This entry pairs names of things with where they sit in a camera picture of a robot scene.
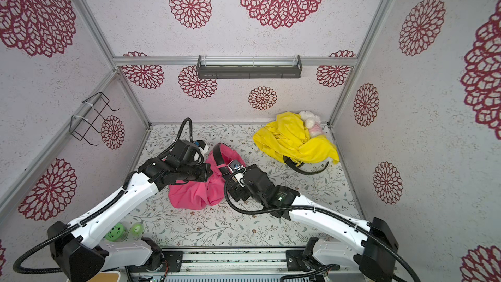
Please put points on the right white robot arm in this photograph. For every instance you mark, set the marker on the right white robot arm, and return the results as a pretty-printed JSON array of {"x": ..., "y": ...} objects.
[{"x": 369, "y": 246}]

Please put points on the wooden board white frame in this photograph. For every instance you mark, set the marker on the wooden board white frame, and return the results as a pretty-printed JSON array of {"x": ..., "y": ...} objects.
[{"x": 107, "y": 277}]

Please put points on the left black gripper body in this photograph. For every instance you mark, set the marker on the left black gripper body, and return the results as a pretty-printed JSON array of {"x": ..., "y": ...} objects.
[{"x": 194, "y": 172}]

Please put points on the black wall shelf rail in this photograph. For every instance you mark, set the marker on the black wall shelf rail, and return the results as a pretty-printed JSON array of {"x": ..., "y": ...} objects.
[{"x": 249, "y": 68}]

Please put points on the yellow garment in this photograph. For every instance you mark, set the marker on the yellow garment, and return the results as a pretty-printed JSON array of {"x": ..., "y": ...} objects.
[{"x": 289, "y": 137}]

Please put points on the black wire wall rack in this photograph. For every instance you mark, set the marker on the black wire wall rack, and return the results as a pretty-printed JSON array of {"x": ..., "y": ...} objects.
[{"x": 81, "y": 125}]

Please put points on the black leather belt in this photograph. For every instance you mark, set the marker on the black leather belt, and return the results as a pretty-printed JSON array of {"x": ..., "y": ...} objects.
[{"x": 223, "y": 156}]

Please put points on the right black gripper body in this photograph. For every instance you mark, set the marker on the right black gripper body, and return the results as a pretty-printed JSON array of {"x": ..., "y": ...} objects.
[{"x": 242, "y": 182}]

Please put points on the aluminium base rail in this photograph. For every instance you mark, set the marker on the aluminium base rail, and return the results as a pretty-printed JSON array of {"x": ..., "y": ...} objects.
[{"x": 225, "y": 264}]

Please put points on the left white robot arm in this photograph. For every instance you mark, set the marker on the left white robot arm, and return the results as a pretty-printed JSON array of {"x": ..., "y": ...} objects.
[{"x": 81, "y": 255}]

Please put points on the white pink plush toy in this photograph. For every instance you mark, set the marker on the white pink plush toy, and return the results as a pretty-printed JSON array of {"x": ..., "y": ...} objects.
[{"x": 312, "y": 122}]

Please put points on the pink trousers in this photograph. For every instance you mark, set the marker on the pink trousers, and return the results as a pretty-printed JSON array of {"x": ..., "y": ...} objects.
[{"x": 197, "y": 195}]

